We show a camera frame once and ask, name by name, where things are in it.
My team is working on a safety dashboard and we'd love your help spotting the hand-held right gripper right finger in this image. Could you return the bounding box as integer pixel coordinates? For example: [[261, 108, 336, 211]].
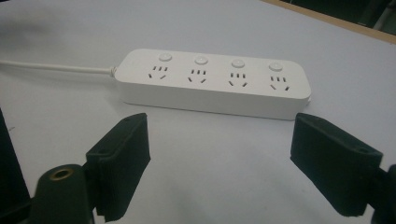
[[290, 112, 384, 217]]

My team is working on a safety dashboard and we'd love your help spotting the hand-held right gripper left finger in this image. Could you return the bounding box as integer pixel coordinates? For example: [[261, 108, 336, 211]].
[[85, 112, 151, 223]]

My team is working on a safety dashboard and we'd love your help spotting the white power strip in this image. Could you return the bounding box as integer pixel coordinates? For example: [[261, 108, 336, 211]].
[[113, 48, 313, 121]]

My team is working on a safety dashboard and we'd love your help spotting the white power strip cable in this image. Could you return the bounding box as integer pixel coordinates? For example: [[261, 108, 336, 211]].
[[0, 59, 118, 77]]

